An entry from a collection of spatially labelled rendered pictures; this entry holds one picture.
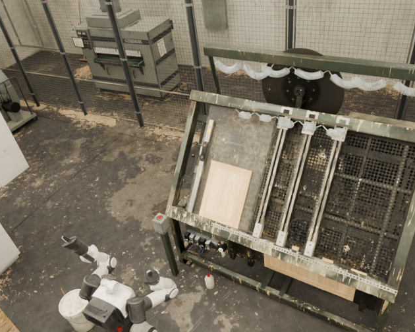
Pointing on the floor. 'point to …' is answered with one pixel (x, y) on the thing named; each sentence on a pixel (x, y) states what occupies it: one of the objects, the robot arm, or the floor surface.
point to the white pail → (75, 311)
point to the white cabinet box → (0, 148)
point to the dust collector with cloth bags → (8, 99)
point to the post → (170, 253)
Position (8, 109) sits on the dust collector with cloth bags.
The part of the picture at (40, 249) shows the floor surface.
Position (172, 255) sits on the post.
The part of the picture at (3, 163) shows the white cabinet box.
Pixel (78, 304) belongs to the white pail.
